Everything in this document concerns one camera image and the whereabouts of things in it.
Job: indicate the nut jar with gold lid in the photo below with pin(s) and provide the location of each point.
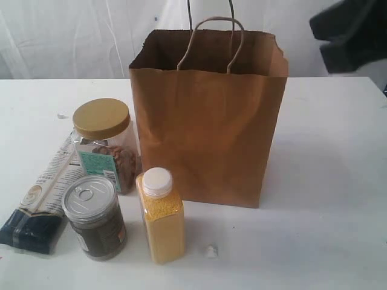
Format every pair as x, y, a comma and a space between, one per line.
105, 142

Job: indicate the blue white spaghetti packet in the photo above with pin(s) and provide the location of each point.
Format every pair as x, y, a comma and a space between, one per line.
36, 223

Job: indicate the large brown paper shopping bag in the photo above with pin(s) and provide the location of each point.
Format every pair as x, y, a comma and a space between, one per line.
206, 104

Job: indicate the yellow millet bottle white cap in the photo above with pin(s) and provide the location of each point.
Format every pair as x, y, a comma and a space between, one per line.
163, 215

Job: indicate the dark jar with metal lid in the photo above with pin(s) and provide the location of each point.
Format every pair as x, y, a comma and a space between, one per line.
92, 207

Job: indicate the white paper ball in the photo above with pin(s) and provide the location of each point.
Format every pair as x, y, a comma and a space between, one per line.
211, 251

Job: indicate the white backdrop curtain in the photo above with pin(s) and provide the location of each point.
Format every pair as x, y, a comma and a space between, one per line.
99, 39

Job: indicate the small white paper scrap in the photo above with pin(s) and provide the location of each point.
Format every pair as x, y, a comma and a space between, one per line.
62, 117

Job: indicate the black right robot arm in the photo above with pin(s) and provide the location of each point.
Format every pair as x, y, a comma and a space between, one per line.
354, 33

